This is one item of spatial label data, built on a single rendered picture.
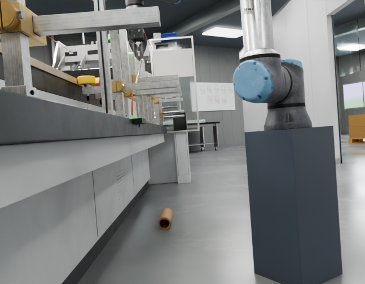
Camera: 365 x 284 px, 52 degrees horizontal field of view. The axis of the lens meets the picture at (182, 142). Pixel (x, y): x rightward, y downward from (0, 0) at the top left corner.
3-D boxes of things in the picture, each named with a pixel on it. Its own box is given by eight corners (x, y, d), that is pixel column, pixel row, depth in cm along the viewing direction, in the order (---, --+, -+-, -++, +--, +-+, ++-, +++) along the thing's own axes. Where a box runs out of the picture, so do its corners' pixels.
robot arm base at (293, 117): (285, 128, 165) (284, 106, 165) (322, 126, 149) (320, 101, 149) (254, 131, 154) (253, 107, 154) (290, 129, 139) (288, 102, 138)
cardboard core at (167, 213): (172, 207, 268) (170, 217, 238) (172, 218, 269) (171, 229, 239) (161, 208, 269) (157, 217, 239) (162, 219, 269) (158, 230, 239)
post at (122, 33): (133, 121, 194) (126, 29, 193) (132, 121, 191) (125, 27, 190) (127, 121, 194) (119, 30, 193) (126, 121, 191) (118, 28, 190)
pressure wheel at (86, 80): (90, 101, 177) (88, 77, 177) (100, 100, 172) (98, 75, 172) (75, 101, 171) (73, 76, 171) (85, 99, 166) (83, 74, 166)
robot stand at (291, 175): (293, 258, 171) (284, 128, 169) (342, 273, 150) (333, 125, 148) (254, 273, 157) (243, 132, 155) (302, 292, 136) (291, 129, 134)
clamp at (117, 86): (128, 94, 176) (128, 83, 176) (123, 91, 163) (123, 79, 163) (115, 94, 176) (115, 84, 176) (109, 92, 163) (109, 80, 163)
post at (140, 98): (145, 131, 244) (140, 58, 243) (145, 131, 241) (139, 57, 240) (140, 131, 244) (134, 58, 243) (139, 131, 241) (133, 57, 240)
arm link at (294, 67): (312, 102, 152) (309, 60, 151) (292, 102, 139) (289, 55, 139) (278, 106, 162) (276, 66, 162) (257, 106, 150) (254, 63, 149)
